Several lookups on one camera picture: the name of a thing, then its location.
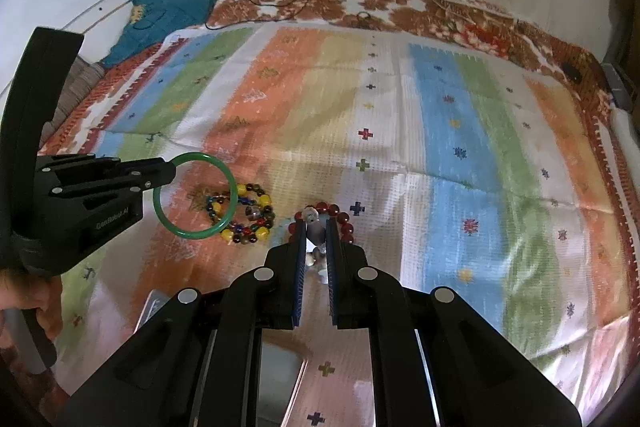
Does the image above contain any teal blue garment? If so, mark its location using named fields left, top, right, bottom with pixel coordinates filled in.
left=101, top=0, right=216, bottom=69

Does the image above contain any grey metal box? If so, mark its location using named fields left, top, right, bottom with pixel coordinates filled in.
left=136, top=279, right=307, bottom=426

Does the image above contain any yellow and dark bead bracelet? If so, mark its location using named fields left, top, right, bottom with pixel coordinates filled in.
left=204, top=182, right=277, bottom=245

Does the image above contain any silver pendant charm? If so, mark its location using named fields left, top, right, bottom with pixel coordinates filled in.
left=302, top=206, right=326, bottom=270

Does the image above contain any dark red bead bracelet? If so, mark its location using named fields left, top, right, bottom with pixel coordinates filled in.
left=286, top=201, right=356, bottom=245

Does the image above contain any person's left hand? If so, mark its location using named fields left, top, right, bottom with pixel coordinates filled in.
left=0, top=270, right=63, bottom=349

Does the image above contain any small black object on bed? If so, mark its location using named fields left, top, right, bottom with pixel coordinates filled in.
left=561, top=62, right=582, bottom=84

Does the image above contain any green jade bangle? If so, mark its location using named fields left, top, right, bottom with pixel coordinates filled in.
left=152, top=152, right=239, bottom=241

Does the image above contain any striped colourful blanket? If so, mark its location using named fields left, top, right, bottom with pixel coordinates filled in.
left=44, top=23, right=639, bottom=421

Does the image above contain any striped grey pillow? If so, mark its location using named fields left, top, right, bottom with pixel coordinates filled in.
left=39, top=56, right=105, bottom=146

